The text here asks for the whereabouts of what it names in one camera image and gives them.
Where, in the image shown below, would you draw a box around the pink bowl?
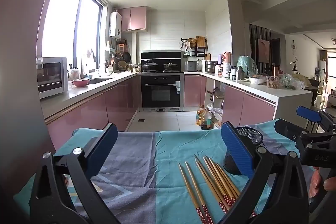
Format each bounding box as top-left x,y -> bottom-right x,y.
72,78 -> 90,88

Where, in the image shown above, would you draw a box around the black pot with lid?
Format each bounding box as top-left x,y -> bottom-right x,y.
142,61 -> 159,72

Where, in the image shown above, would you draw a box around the teal grey printed tablecloth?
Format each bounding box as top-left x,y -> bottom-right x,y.
13,119 -> 315,224

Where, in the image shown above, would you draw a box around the white water heater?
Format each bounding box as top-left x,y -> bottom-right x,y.
109,11 -> 122,39

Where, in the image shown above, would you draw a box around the black built-in oven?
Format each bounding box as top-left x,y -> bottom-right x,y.
140,74 -> 184,112

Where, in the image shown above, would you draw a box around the black mesh utensil holder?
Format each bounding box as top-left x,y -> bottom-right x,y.
223,126 -> 264,175

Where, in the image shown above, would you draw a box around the white bowl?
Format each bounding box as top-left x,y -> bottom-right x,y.
249,76 -> 266,85

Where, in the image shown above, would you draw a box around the narrow pink base cabinet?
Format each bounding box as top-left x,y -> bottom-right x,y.
184,75 -> 206,107

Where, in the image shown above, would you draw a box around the wall picture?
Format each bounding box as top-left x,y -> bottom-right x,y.
258,38 -> 271,62

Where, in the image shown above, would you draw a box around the long pink base cabinet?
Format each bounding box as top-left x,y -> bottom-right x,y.
45,74 -> 141,151

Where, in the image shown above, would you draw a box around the bunch of wooden chopsticks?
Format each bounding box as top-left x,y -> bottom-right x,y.
178,154 -> 258,224

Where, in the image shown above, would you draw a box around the clear crumpled plastic bags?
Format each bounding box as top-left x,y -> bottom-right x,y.
280,74 -> 305,90

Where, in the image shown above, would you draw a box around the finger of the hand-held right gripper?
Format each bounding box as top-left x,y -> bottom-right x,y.
274,119 -> 336,167
296,105 -> 336,133

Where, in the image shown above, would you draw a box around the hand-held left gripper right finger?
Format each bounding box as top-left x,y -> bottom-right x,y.
217,121 -> 311,224

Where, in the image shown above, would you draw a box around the plastic bag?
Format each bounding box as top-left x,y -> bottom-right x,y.
210,108 -> 223,125

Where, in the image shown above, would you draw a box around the black range hood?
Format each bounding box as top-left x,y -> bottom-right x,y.
141,50 -> 182,73

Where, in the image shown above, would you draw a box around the steel stock pot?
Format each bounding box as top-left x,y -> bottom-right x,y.
204,60 -> 218,73

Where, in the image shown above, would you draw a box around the pink wall cabinet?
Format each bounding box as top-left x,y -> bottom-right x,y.
117,6 -> 147,32

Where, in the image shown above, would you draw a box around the white standing air conditioner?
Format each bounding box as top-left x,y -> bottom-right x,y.
318,60 -> 327,83

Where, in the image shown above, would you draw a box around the white microwave oven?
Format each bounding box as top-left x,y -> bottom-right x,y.
37,57 -> 69,99

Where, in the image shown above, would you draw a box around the green appliance cover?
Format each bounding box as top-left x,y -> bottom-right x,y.
237,55 -> 258,77

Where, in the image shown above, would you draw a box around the kitchen window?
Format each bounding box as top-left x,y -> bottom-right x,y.
42,0 -> 107,69

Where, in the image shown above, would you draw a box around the clear food container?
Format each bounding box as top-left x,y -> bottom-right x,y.
266,76 -> 280,88

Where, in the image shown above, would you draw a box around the dark oil bottle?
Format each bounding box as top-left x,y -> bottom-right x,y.
201,108 -> 214,130

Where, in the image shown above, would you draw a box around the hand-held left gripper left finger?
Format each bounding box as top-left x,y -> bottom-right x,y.
28,123 -> 124,224

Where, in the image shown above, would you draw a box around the person's right hand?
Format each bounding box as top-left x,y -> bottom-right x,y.
308,167 -> 332,199

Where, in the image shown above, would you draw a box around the wall rack with cutting boards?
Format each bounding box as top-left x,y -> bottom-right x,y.
183,36 -> 208,57

